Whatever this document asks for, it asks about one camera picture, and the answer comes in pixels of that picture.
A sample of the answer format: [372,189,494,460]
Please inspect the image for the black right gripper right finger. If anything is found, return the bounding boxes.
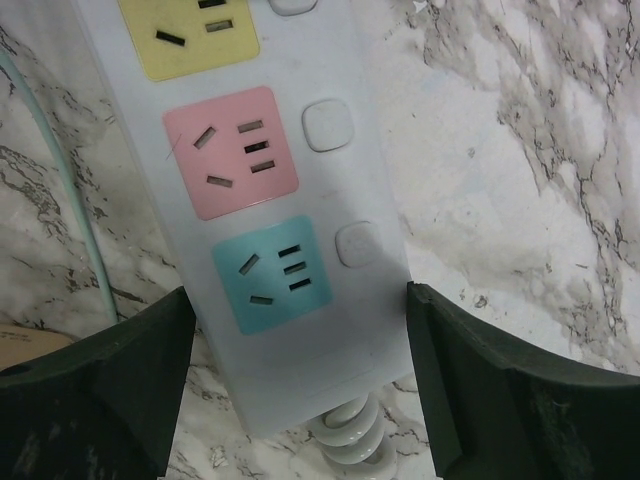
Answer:
[406,283,639,479]

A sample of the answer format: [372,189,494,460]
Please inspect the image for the light green USB cable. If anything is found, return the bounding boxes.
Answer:
[0,49,120,324]

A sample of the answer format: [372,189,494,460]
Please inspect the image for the white power strip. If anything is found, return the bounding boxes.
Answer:
[74,1,411,437]

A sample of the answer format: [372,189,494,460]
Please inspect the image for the beige cube socket adapter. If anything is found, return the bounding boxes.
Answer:
[0,325,74,370]

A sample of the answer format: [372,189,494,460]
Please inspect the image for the white power strip cord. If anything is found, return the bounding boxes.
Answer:
[312,394,401,480]

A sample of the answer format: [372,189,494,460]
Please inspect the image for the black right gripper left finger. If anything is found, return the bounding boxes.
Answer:
[1,288,195,479]

